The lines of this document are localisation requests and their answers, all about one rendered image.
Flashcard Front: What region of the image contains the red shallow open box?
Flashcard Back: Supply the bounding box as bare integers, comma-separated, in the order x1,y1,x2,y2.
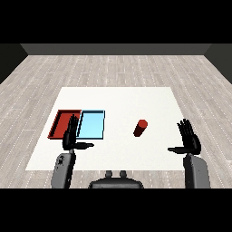
47,109,82,140

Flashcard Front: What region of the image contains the dark grey robot body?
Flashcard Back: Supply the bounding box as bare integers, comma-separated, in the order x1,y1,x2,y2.
88,170,145,189

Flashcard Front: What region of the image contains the red can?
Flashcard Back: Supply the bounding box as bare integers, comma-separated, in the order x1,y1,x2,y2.
133,119,149,138

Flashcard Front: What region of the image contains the light blue shallow open box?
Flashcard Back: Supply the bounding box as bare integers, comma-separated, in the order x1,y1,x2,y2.
75,110,106,140

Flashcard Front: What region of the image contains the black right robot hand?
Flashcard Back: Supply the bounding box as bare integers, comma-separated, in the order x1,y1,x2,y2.
168,118,202,156

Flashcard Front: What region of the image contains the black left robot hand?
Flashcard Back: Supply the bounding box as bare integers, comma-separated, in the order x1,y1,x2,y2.
62,114,95,151

